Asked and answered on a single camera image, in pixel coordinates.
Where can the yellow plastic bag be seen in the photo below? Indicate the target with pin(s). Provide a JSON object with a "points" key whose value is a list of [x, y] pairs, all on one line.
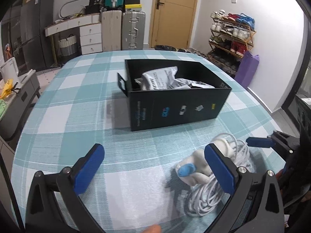
{"points": [[7, 89]]}

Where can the silver aluminium suitcase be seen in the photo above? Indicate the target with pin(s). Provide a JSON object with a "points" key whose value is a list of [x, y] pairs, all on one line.
{"points": [[132, 35]]}

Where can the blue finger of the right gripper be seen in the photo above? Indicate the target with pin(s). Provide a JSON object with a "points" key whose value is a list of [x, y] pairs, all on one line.
{"points": [[259, 142]]}

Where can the grey low cabinet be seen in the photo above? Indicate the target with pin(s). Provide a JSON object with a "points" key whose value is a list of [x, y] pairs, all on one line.
{"points": [[18, 104]]}

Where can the yellow wooden door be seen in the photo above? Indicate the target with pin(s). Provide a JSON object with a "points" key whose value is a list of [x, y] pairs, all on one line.
{"points": [[172, 22]]}

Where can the black cardboard box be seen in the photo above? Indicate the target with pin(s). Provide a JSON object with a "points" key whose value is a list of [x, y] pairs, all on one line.
{"points": [[150, 109]]}

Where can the white drawer desk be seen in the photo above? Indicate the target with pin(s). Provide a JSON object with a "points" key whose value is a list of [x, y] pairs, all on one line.
{"points": [[88, 32]]}

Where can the printed white plastic bag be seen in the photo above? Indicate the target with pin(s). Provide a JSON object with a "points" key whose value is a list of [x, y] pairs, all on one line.
{"points": [[164, 79]]}

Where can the wooden shoe rack with shoes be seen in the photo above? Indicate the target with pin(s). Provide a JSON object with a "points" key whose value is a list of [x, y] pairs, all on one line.
{"points": [[231, 37]]}

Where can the beige suitcase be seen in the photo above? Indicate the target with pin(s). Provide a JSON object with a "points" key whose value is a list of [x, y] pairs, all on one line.
{"points": [[111, 22]]}

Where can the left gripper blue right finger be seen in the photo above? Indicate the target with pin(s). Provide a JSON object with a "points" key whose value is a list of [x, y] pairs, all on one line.
{"points": [[233, 182]]}

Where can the black bag on desk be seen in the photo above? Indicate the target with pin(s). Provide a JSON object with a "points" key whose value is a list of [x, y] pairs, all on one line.
{"points": [[93, 7]]}

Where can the black doormat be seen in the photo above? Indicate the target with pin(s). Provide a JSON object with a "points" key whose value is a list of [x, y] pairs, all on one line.
{"points": [[171, 49]]}

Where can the purple bag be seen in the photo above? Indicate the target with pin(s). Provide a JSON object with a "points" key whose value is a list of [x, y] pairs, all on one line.
{"points": [[247, 69]]}

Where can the dark grey refrigerator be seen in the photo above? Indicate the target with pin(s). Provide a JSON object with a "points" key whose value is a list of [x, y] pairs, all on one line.
{"points": [[23, 29]]}

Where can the person's left hand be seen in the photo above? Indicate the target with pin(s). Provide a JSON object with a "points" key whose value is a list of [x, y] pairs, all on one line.
{"points": [[153, 229]]}

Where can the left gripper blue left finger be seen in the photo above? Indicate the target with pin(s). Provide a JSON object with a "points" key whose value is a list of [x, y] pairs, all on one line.
{"points": [[74, 181]]}

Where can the woven laundry basket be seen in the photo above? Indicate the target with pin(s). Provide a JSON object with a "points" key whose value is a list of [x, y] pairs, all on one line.
{"points": [[68, 48]]}

